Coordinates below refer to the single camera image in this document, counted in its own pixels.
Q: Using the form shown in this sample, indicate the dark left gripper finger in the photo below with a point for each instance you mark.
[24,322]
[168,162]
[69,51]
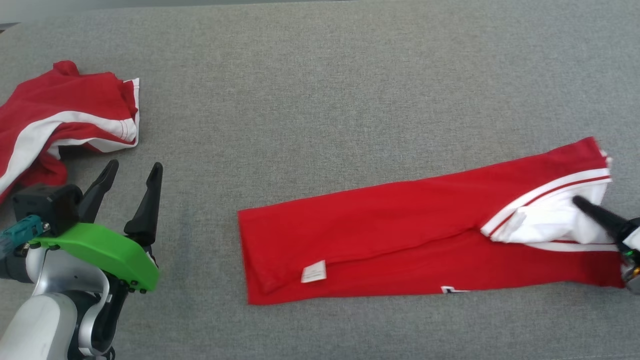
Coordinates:
[147,210]
[97,192]

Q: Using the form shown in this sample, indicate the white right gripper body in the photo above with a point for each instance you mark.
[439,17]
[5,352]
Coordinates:
[632,240]

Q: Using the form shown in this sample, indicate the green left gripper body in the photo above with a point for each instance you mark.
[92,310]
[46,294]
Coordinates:
[100,252]

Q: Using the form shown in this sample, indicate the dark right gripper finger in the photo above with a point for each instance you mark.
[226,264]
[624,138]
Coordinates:
[600,216]

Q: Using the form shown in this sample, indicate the red trousers with white panel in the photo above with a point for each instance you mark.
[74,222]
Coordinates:
[375,215]

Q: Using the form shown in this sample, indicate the red garment broad white stripe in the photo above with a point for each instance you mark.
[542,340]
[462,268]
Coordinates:
[60,100]

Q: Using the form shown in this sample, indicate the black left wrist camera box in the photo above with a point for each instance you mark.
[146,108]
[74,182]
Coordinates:
[47,205]

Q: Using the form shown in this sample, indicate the teal left camera connector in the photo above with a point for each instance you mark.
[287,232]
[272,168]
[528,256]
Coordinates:
[22,230]

